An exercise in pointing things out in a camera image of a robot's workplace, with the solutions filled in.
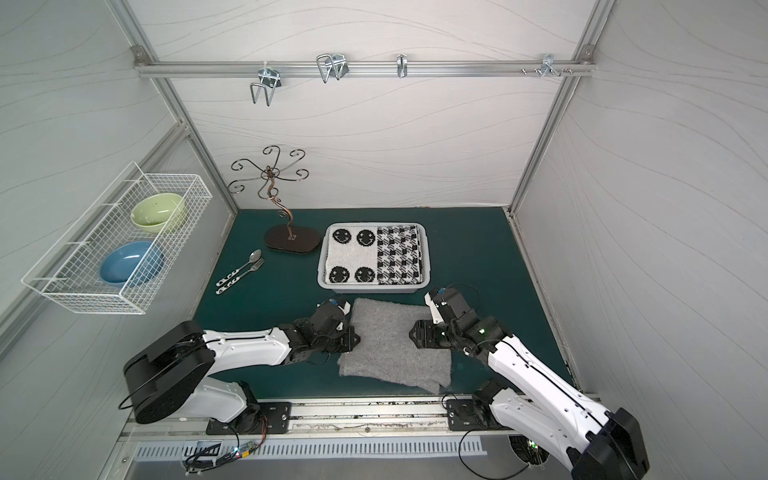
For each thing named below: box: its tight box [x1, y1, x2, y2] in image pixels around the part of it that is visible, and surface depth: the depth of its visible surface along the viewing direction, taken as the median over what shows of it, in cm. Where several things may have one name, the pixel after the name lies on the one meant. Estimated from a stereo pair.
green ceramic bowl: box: [130, 192, 185, 233], surface depth 73 cm
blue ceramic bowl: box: [100, 241, 165, 287], surface depth 65 cm
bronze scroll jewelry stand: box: [228, 145, 321, 254], surface depth 95 cm
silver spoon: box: [216, 248, 262, 287], surface depth 105 cm
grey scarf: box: [337, 299, 452, 395], surface depth 82 cm
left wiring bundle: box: [184, 415, 268, 476], surface depth 70 cm
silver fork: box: [215, 258, 265, 294], surface depth 102 cm
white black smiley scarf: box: [324, 224, 423, 285], surface depth 94 cm
